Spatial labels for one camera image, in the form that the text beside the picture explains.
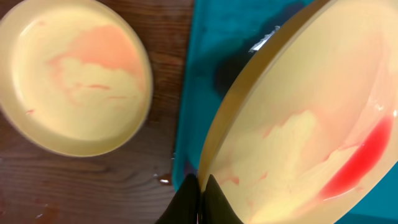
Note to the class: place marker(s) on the teal plastic tray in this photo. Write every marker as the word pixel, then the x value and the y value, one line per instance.
pixel 225 36

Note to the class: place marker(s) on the green rimmed plate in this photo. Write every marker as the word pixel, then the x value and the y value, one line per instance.
pixel 309 126
pixel 75 77

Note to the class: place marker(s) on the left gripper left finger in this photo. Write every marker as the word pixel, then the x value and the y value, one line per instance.
pixel 183 208

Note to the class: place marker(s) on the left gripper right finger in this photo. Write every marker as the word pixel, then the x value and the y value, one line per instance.
pixel 215 208

